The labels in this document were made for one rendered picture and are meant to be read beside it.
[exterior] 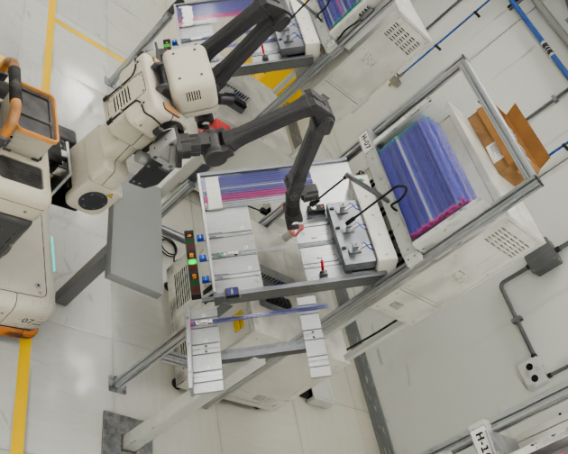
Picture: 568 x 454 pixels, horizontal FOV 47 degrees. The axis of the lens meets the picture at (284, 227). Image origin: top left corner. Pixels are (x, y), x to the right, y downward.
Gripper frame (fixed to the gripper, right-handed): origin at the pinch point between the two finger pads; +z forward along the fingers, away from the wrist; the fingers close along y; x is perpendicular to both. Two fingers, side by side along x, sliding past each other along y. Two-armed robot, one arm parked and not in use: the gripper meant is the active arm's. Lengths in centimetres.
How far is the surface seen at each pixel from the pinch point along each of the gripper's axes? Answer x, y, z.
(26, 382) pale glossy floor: 114, -32, 35
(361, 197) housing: -33.7, 16.6, 7.3
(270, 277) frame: 9, 11, 48
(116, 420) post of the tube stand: 84, -41, 63
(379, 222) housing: -37.3, 1.4, 7.5
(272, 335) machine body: 13, -20, 49
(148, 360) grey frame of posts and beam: 67, -25, 45
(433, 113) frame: -69, 39, -16
